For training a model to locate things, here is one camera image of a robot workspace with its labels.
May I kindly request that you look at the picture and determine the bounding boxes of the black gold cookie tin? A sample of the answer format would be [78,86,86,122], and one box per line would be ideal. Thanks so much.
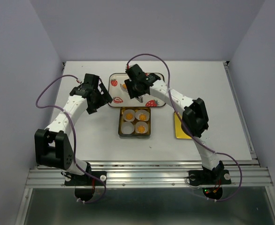
[118,107,151,139]

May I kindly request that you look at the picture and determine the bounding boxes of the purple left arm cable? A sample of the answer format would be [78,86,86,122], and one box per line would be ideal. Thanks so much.
[35,75,107,204]

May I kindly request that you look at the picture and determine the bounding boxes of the gold tin lid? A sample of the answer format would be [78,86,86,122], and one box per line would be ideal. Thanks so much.
[174,113,191,140]

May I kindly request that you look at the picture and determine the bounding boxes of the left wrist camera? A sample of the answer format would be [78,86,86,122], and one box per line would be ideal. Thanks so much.
[83,73,100,86]

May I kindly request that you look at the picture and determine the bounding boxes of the orange swirl cookie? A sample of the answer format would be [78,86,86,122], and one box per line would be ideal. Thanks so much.
[139,114,147,121]

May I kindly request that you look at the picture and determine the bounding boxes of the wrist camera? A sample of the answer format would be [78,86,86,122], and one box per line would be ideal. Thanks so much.
[125,64,145,80]
[83,73,100,86]

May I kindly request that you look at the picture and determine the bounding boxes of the white paper cup front right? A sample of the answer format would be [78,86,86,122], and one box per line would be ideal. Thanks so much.
[135,121,149,135]

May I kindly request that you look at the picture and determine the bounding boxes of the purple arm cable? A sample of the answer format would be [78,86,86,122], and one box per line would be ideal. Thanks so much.
[125,53,244,203]
[35,75,107,204]

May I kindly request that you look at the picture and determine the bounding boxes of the white paper cup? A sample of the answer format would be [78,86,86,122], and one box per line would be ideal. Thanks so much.
[122,109,135,122]
[135,121,149,135]
[135,110,150,122]
[121,121,135,135]

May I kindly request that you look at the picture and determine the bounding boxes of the white paper cup back right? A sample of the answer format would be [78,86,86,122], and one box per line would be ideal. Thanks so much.
[135,110,150,122]

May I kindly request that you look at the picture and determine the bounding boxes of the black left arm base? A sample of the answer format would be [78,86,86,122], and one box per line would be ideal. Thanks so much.
[61,172,104,187]

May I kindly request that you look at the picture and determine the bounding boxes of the aluminium table edge rail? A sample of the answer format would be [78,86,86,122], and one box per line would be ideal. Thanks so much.
[223,61,260,165]

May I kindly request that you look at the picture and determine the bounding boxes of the strawberry print tray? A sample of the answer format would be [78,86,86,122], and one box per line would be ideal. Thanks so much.
[108,73,166,107]

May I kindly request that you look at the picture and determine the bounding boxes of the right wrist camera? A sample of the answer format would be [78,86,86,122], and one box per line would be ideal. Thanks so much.
[125,64,145,80]

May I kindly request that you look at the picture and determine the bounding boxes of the white paper cup front left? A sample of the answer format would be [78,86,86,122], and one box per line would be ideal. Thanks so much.
[121,121,135,135]

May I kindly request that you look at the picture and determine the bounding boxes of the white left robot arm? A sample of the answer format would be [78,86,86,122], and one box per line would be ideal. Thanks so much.
[34,74,112,185]

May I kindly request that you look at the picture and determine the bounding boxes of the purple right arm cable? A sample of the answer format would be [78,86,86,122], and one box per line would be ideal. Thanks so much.
[125,53,244,203]

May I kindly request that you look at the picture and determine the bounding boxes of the white paper cup back left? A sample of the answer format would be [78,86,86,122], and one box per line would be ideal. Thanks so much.
[122,109,135,122]

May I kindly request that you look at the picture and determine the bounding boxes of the aluminium front frame rail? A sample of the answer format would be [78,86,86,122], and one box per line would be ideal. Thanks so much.
[25,160,273,188]

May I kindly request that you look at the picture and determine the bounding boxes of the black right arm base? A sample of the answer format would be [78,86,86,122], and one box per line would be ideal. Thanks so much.
[185,168,231,187]

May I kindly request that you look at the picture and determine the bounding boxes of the steel tongs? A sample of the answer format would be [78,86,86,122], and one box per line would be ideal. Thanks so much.
[120,84,144,103]

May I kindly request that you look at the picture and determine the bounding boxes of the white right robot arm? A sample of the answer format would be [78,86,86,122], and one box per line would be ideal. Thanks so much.
[125,64,224,183]

